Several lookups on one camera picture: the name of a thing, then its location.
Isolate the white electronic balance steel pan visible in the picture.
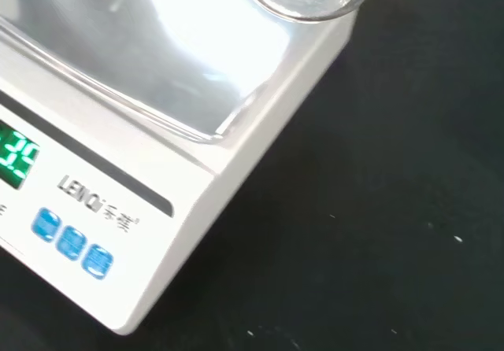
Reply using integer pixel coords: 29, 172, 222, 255
0, 0, 358, 337

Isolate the black bench cloth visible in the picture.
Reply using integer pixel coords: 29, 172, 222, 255
0, 0, 504, 351

